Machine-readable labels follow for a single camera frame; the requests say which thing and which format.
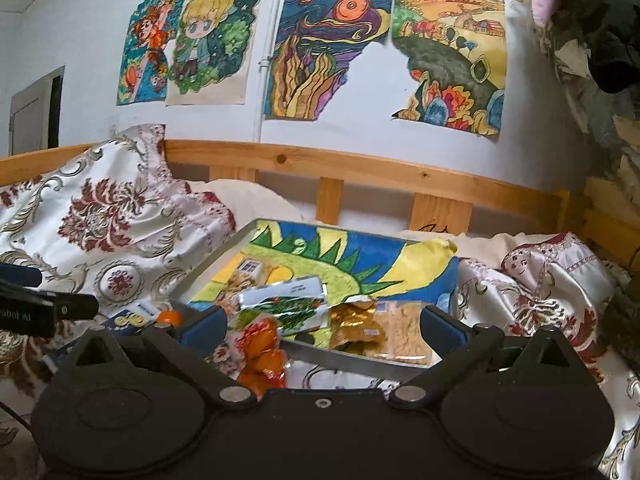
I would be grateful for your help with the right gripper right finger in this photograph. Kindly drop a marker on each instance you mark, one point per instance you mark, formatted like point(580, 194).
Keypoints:
point(461, 348)

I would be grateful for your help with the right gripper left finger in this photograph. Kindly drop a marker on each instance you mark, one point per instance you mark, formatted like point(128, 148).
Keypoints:
point(181, 352)

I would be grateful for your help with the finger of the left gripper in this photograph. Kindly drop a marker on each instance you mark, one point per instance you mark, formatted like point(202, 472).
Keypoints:
point(75, 306)
point(20, 275)

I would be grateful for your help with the clear bag of beige crisps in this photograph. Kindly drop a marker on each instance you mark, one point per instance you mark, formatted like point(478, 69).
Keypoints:
point(402, 342)

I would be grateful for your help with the gold foil snack packet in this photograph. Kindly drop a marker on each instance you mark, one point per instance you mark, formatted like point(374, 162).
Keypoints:
point(354, 323)

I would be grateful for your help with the green and white snack packet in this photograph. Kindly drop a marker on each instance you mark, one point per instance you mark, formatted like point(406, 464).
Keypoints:
point(298, 306)

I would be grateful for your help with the clear nut mix packet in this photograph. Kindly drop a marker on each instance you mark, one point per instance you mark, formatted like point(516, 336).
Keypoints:
point(250, 273)

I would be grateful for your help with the small orange fruit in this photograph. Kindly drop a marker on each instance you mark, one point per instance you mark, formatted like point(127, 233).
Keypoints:
point(171, 317)

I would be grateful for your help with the blue tube box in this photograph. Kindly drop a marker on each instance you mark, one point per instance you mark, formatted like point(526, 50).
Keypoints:
point(125, 322)

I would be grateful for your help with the floral satin bedspread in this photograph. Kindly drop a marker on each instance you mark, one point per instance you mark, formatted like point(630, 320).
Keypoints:
point(514, 281)

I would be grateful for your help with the orange snack bag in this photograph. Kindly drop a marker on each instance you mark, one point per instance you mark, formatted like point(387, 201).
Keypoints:
point(252, 355)

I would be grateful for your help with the grey tray with dragon painting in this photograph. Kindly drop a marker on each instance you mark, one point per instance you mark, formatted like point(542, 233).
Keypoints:
point(354, 266)

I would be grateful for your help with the wooden bed headboard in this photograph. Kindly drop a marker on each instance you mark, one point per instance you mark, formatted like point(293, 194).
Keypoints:
point(320, 179)

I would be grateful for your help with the white pillow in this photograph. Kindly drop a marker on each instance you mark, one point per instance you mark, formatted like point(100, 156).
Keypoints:
point(249, 201)

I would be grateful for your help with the grey door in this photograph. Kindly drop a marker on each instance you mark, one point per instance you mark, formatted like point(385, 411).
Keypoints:
point(35, 115)

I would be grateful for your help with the blue orange character drawing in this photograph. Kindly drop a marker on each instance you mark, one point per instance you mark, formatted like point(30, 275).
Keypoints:
point(144, 68)

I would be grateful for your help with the anime girl drawing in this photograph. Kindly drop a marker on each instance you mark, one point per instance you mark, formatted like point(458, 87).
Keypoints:
point(209, 63)

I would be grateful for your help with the green hill landscape drawing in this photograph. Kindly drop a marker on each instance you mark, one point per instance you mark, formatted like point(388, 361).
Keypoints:
point(457, 56)

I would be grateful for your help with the floral curtain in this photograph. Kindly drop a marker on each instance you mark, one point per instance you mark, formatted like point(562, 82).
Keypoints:
point(593, 47)

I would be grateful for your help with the purple swirl seaweed drawing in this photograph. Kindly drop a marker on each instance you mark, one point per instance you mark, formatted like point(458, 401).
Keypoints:
point(316, 41)

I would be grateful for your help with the white wall pipe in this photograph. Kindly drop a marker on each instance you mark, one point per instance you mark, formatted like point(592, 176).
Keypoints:
point(263, 66)

